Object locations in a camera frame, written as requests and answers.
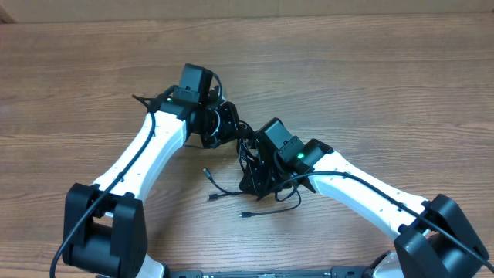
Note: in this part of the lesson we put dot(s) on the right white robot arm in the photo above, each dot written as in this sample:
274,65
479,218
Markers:
432,238

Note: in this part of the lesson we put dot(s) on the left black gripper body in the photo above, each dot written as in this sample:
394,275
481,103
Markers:
218,126

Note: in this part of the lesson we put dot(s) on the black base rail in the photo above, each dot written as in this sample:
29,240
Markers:
333,272

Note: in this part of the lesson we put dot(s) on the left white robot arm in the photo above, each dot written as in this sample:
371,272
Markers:
104,225

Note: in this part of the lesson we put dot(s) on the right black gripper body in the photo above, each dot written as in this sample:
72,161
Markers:
265,180

